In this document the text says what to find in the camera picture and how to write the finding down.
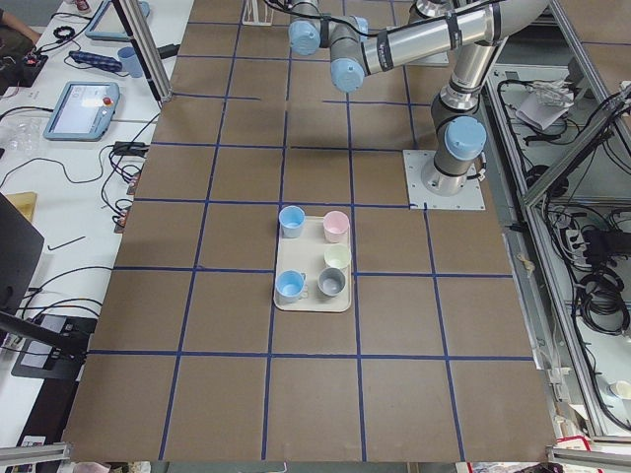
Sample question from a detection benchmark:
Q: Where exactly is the aluminium frame post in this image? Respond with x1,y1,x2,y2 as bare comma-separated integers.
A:
112,0,173,104

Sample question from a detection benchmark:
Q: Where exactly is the pink plastic cup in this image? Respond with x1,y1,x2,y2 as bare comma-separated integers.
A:
322,211,350,243

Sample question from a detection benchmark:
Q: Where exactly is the blue cup near pink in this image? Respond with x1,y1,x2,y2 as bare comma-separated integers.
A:
278,205,306,238

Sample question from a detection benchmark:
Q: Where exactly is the black adapter box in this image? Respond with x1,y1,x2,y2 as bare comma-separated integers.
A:
112,141,149,158

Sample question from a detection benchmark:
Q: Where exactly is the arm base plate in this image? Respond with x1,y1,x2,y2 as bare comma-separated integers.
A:
402,150,486,211

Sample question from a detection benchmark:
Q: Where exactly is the near teach pendant tablet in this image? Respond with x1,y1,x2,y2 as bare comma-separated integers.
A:
43,81,120,142

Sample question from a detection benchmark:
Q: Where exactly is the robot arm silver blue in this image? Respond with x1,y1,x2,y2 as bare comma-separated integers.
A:
280,0,548,197

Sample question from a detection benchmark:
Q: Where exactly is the teach pendant tablet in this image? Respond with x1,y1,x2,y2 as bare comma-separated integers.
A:
85,1,128,42
43,81,120,142

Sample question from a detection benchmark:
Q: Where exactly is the cream plastic cup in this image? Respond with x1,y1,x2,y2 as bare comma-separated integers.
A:
323,243,352,270

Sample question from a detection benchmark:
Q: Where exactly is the blue cup on desk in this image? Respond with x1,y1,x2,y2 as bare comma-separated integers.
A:
117,46,144,78

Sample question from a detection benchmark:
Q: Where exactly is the blue power strip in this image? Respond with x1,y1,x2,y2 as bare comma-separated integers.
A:
69,50,123,73

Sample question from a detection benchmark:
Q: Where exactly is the blue cup near grey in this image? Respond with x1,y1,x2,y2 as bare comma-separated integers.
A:
275,270,307,304

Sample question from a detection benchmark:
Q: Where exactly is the cream plastic tray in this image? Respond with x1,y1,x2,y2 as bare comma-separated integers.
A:
274,216,352,312

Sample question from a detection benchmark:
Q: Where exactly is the far teach pendant tablet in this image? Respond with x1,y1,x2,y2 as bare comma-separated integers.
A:
85,1,128,42

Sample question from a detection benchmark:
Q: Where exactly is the white wire cup rack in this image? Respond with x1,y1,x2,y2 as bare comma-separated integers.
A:
242,0,274,27

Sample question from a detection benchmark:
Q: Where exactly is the black monitor stand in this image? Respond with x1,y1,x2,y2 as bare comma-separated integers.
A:
1,197,97,380

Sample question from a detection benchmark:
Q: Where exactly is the grey plastic cup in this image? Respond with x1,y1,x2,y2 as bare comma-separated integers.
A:
317,267,346,298

